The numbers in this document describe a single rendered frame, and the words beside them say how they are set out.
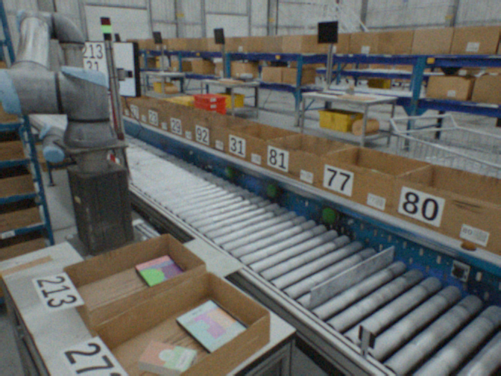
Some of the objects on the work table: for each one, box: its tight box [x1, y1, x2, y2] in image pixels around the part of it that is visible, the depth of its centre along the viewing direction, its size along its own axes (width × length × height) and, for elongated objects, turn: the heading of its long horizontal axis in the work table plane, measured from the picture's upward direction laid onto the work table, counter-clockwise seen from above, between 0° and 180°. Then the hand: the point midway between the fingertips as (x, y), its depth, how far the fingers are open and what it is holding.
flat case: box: [135, 255, 185, 287], centre depth 133 cm, size 14×19×2 cm
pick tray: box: [92, 272, 271, 376], centre depth 102 cm, size 28×38×10 cm
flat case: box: [176, 299, 248, 354], centre depth 108 cm, size 14×19×2 cm
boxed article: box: [138, 341, 198, 376], centre depth 97 cm, size 7×13×4 cm, turn 73°
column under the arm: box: [64, 159, 148, 260], centre depth 156 cm, size 26×26×33 cm
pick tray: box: [63, 234, 207, 339], centre depth 127 cm, size 28×38×10 cm
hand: (112, 151), depth 218 cm, fingers closed
